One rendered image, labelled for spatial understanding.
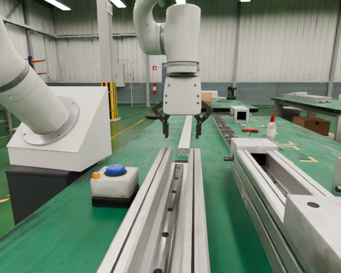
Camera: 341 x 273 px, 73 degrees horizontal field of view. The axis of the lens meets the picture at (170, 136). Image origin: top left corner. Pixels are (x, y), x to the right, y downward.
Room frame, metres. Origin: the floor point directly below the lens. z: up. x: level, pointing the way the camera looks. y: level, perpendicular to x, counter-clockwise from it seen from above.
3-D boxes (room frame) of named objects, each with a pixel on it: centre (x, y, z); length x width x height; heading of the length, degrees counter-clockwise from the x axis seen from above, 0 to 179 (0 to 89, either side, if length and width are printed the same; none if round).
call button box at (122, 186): (0.46, 0.11, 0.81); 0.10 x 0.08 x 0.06; 84
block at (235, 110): (1.51, -0.45, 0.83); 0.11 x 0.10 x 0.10; 86
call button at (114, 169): (0.46, 0.12, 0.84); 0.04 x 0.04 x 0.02
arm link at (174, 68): (0.62, -0.03, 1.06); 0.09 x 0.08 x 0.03; 84
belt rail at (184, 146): (1.24, -0.09, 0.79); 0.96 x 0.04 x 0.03; 174
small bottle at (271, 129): (1.02, -0.46, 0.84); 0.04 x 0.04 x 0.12
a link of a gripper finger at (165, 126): (0.62, 0.02, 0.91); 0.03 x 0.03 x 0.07; 84
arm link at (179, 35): (0.62, -0.03, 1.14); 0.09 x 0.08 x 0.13; 79
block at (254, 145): (0.59, -0.21, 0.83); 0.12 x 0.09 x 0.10; 84
